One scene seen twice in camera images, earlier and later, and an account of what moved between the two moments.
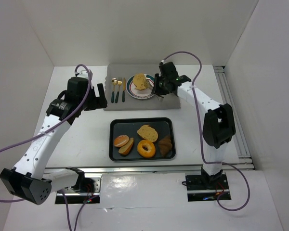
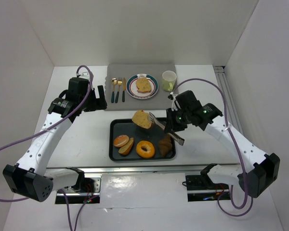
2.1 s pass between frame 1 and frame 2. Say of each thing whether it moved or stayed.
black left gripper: stayed
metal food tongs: moved
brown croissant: stayed
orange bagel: stayed
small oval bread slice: stayed
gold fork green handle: stayed
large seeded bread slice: moved
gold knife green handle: stayed
